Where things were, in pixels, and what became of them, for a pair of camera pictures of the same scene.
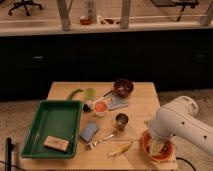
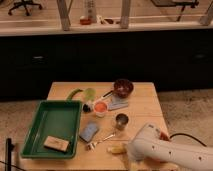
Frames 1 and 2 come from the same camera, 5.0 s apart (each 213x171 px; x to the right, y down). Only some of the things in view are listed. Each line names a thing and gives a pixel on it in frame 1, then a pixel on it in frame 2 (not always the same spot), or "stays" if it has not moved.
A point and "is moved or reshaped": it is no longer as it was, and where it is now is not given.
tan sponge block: (56, 143) stays
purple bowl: (123, 88) stays
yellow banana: (120, 150) is moved or reshaped
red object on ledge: (85, 21) stays
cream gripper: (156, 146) → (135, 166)
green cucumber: (70, 95) stays
